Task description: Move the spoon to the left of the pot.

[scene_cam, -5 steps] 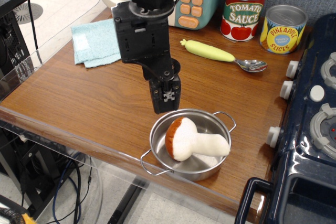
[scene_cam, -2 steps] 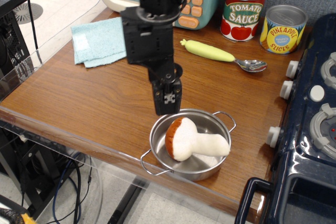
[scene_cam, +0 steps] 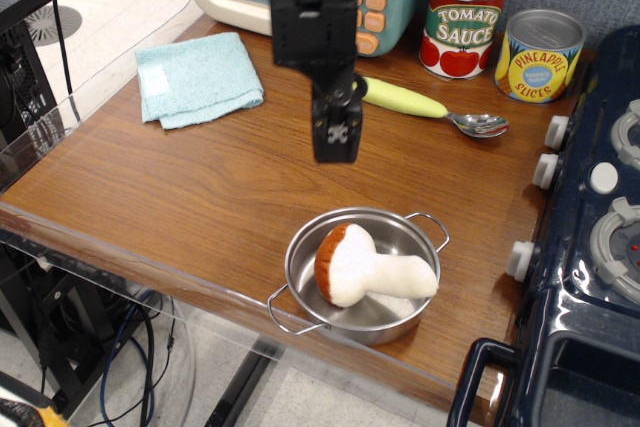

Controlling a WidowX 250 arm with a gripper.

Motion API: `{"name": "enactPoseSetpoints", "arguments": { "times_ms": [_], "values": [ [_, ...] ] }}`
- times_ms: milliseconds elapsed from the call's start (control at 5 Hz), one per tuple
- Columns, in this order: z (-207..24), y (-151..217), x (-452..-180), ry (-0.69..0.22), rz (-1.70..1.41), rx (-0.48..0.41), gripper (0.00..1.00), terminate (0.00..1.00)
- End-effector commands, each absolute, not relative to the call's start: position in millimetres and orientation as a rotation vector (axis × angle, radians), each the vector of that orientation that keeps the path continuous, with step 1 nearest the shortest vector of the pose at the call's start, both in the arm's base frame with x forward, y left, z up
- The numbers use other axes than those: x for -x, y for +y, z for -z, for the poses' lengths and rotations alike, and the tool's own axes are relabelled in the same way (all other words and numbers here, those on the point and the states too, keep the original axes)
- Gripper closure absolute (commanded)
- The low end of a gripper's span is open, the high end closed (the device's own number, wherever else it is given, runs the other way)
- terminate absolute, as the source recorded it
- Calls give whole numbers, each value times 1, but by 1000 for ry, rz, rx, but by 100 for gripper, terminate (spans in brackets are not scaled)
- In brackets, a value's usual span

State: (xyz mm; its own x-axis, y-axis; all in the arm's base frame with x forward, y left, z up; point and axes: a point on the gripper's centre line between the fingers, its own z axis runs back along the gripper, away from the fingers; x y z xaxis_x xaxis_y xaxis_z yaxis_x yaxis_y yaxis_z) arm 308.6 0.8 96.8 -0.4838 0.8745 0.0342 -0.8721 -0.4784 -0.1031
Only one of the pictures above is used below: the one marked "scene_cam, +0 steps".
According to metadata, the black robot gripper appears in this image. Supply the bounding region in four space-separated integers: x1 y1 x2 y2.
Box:
270 0 366 163

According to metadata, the spoon with green handle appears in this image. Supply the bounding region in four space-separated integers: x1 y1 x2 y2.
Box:
363 77 510 139

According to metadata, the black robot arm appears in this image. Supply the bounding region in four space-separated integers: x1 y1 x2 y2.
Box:
270 0 368 163

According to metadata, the plush mushroom toy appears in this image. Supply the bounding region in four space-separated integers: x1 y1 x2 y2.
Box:
314 223 439 308

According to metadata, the light blue folded towel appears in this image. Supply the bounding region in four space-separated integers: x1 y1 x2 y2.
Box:
135 32 264 130

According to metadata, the tomato sauce can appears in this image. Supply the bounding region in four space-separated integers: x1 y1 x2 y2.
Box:
420 0 506 79

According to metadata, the pineapple slices can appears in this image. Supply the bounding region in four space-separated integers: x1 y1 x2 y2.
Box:
494 9 587 104

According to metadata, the dark blue toy stove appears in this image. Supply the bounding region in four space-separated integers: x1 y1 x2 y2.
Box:
448 26 639 426

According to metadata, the steel pan with handles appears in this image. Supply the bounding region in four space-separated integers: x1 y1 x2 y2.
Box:
284 207 442 346

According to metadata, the black cable under table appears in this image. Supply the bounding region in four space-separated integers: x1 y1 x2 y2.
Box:
89 296 176 427

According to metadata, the blue cable under table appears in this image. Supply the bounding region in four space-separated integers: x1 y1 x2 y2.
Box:
99 304 156 427

